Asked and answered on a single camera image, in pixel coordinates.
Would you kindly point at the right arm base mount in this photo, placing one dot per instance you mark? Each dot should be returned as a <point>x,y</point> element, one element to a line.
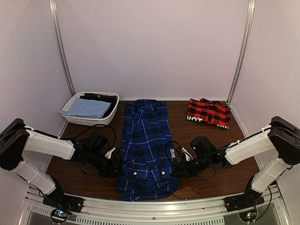
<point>243,201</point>

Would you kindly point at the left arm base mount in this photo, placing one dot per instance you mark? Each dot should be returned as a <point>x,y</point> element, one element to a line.
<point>68,204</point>

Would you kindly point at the left circuit board with leds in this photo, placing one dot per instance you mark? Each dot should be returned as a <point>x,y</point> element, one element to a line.
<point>59,216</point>

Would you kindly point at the right circuit board with leds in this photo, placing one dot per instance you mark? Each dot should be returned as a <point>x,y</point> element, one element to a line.
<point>248,216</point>

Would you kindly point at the white plastic bin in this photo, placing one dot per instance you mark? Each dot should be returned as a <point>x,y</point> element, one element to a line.
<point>86,121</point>

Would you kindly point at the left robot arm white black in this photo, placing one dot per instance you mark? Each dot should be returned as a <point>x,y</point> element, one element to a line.
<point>17,138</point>

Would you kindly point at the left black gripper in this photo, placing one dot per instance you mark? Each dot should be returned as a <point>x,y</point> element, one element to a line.
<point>110,170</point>

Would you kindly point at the black folded garment in bin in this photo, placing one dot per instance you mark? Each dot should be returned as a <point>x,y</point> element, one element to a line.
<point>104,98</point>

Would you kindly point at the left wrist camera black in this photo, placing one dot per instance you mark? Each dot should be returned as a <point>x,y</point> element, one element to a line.
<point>100,145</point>

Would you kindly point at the aluminium front rail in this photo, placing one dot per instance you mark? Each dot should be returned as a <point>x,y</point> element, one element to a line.
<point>207,211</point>

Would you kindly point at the right aluminium frame post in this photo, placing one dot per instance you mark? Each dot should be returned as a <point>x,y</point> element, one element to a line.
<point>243,50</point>

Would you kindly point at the light blue folded shirt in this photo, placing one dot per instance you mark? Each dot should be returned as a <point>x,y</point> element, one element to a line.
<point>83,108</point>

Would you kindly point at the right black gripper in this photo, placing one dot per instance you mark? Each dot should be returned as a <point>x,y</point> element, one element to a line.
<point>184,171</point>

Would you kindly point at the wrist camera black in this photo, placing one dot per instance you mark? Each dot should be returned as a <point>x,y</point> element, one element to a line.
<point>100,145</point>
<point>201,146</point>

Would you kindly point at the red black plaid folded shirt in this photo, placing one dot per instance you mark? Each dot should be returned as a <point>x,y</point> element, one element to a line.
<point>209,112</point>

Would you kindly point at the aluminium frame post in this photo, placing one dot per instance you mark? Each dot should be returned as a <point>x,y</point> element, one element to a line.
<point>243,50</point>
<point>60,46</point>

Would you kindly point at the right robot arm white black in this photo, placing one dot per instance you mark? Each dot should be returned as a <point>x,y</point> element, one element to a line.
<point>280,135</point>

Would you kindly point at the blue plaid long sleeve shirt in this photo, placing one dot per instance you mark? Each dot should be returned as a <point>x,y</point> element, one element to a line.
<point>146,153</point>

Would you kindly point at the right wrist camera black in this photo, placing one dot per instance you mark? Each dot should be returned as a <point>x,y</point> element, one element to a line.
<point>201,146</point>

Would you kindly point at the circuit board with leds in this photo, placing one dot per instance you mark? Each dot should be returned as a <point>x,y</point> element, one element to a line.
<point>248,216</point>
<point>59,216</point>

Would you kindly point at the left aluminium frame post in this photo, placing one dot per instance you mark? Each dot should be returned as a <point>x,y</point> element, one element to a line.
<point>60,46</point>

